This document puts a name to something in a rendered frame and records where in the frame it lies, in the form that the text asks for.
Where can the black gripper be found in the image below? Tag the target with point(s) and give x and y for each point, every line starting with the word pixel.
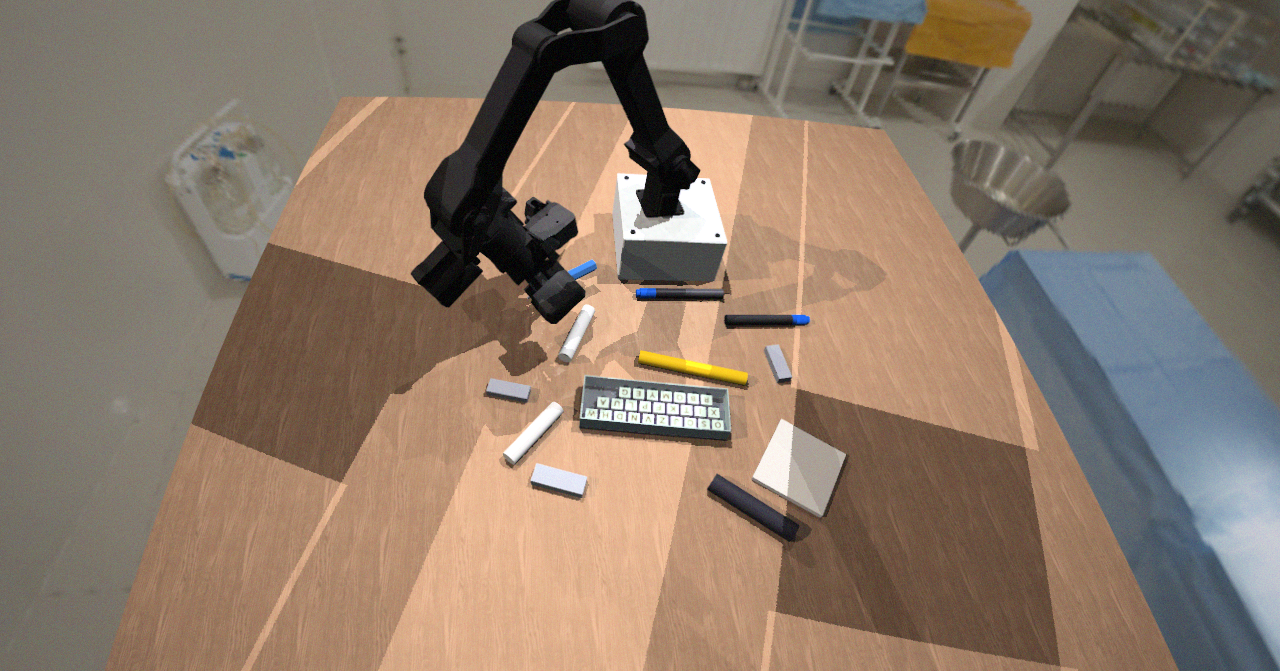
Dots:
pixel 554 292

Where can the white cylinder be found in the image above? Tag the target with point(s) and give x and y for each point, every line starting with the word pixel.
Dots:
pixel 521 445
pixel 576 333

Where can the dark grey cylinder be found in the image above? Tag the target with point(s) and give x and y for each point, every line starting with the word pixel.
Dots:
pixel 754 508

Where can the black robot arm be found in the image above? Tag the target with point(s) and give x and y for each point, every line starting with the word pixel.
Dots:
pixel 468 205

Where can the black marker with blue cap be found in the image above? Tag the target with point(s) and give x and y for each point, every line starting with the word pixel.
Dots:
pixel 678 293
pixel 767 319

